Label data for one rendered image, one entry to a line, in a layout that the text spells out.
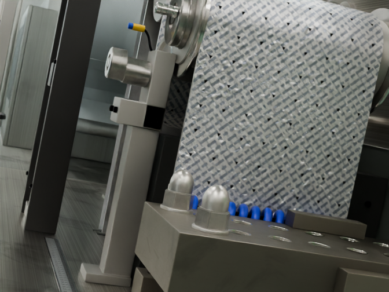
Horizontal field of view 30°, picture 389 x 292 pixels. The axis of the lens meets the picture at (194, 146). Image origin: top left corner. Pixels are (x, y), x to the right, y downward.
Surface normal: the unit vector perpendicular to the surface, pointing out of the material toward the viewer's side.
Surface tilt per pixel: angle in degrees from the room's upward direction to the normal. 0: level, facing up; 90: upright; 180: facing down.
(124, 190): 90
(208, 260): 90
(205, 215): 90
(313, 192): 90
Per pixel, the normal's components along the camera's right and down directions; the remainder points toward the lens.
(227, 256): 0.26, 0.11
